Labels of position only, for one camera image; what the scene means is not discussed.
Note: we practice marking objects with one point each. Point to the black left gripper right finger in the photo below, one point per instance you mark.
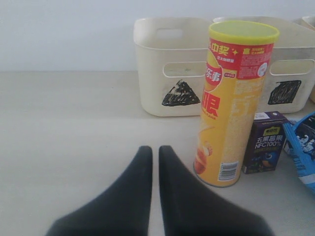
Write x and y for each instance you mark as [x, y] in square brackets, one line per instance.
[189, 208]

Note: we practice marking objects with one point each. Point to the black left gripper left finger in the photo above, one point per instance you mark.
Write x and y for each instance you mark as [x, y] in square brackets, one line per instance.
[123, 209]

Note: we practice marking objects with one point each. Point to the purple juice carton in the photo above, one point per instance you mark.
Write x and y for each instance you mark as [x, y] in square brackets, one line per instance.
[265, 142]

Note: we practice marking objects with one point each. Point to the blue instant noodle packet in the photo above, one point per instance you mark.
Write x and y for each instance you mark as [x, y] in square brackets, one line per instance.
[301, 139]

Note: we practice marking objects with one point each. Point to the yellow chips can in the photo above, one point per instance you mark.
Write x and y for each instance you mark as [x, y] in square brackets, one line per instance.
[223, 135]

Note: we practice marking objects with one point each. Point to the cream bin with circle mark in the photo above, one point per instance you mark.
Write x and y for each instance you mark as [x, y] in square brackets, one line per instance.
[309, 22]

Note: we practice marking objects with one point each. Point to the cream bin with triangle mark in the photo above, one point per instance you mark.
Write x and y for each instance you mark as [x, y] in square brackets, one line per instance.
[171, 56]

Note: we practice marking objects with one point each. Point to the cream bin with square mark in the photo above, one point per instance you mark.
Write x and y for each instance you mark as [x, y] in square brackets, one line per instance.
[288, 81]

